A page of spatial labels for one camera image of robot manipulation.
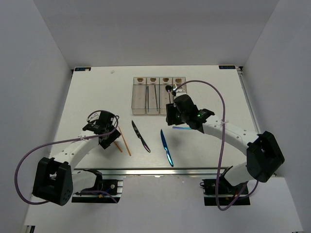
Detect wooden chopstick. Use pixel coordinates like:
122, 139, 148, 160
118, 126, 132, 156
114, 142, 123, 153

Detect blue knife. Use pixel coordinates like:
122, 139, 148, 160
160, 129, 174, 167

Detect black spoon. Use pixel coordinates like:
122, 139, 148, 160
165, 85, 172, 103

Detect black iridescent knife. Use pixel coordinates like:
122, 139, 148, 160
131, 120, 151, 153

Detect grey metal chopstick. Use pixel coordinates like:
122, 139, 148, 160
154, 85, 159, 112
146, 85, 149, 112

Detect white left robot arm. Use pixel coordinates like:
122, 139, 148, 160
32, 110, 121, 206

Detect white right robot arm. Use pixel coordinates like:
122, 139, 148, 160
166, 90, 285, 194

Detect iridescent rainbow spoon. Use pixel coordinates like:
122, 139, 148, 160
172, 126, 192, 130

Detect clear container far left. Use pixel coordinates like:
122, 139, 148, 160
131, 77, 146, 115

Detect right table corner label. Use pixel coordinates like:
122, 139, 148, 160
219, 65, 236, 69

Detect table corner label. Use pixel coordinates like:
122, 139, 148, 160
219, 65, 236, 69
74, 67, 91, 72

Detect left table corner label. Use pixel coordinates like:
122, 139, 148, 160
74, 67, 91, 72

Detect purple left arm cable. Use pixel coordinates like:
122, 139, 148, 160
14, 110, 120, 206

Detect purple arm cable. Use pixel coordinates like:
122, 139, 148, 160
14, 110, 120, 206
173, 80, 260, 211

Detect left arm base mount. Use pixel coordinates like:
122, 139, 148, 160
71, 169, 123, 204

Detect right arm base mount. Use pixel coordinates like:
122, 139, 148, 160
200, 179, 251, 207

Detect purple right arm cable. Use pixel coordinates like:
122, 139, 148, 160
173, 80, 260, 211

